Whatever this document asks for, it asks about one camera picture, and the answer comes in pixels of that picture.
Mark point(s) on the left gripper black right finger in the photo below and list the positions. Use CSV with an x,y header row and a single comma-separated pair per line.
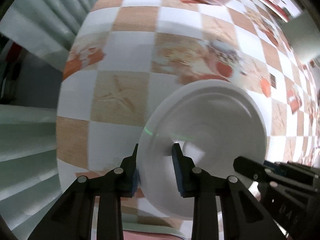
x,y
243,216

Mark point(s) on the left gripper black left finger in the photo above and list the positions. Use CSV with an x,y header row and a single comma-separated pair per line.
x,y
71,216

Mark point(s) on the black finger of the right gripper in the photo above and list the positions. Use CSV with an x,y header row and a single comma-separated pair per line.
x,y
262,171

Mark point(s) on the white round bowl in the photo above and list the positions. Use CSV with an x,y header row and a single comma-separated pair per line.
x,y
214,122

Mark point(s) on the pink square plate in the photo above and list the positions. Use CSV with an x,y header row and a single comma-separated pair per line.
x,y
131,235

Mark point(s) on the pale green mug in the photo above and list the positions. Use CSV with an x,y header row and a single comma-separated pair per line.
x,y
302,34

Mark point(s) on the checkered patterned tablecloth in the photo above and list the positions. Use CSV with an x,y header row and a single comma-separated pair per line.
x,y
129,55

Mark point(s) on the green curtain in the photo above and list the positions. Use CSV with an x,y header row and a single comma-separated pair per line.
x,y
36,38

